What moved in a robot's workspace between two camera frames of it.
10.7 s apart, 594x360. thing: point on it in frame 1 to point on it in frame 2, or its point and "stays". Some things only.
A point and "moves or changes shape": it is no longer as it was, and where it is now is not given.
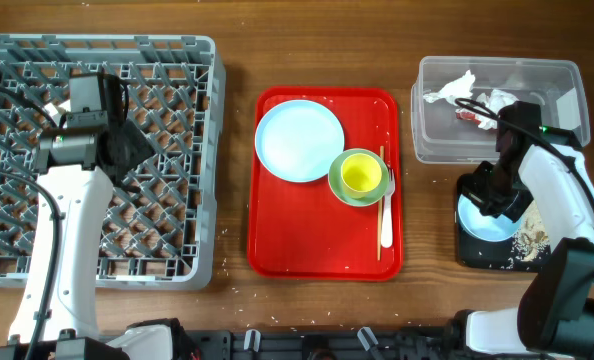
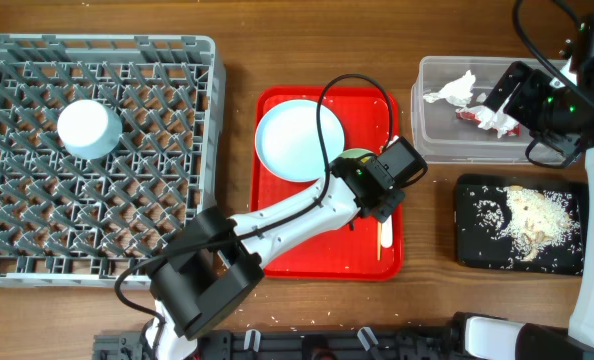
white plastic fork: [387, 230] stays
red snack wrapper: [467, 116] stays
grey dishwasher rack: [157, 228] stays
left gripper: [141, 147] to [396, 199]
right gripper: [472, 188] to [533, 83]
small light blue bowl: [484, 227] moves or changes shape
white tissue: [458, 89] stays
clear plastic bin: [439, 137] stays
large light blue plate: [298, 140] stays
